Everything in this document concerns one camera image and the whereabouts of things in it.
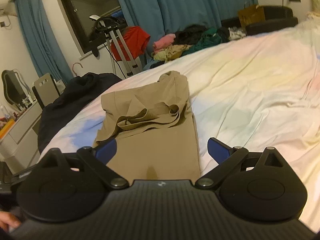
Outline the beige printed t-shirt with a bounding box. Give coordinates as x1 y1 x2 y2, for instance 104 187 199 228
94 71 201 183

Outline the yellow beige clothes pile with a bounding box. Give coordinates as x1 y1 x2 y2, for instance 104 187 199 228
153 44 192 62

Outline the black clothes pile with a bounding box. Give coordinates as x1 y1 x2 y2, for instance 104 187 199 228
172 24 230 45

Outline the person's left hand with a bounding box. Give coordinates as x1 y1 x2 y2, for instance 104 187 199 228
0 211 21 232

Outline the white dresser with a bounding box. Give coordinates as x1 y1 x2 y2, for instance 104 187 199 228
1 101 42 173

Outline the orange box on dresser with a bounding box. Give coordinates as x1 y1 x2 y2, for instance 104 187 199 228
0 119 15 139

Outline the black garment on bed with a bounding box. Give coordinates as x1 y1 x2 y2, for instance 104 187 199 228
37 73 122 152

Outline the pastel tie-dye bed sheet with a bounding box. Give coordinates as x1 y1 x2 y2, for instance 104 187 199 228
38 17 320 227

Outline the beige black chair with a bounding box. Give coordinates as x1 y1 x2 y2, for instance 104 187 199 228
32 73 60 109

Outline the wavy black mirror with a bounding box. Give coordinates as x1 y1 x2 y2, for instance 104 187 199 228
1 70 28 111

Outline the left blue curtain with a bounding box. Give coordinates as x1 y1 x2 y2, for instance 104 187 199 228
14 0 73 84

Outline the blue curtain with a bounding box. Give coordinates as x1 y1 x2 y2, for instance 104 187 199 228
14 0 73 84
118 0 258 53

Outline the green garment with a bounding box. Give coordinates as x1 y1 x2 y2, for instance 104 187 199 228
182 28 223 56

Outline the black white patterned garment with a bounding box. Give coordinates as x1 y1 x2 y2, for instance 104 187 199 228
228 27 247 41

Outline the red garment on stand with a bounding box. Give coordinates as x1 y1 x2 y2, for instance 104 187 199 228
111 26 151 61

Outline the pink folded garment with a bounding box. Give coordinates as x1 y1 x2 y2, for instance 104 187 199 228
152 34 176 54

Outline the silver tripod stand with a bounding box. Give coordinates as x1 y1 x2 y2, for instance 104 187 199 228
89 15 142 78

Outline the brown paper bag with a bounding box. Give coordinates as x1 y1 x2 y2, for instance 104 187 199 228
238 4 266 28

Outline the black armchair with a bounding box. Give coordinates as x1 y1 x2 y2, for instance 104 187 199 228
221 5 298 36

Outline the dark window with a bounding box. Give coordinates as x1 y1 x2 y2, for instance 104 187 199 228
60 0 120 54

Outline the right blue curtain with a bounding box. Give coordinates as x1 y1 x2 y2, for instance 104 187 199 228
118 0 258 53

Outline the pink umbrella handle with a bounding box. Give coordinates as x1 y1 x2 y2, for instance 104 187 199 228
71 62 84 77

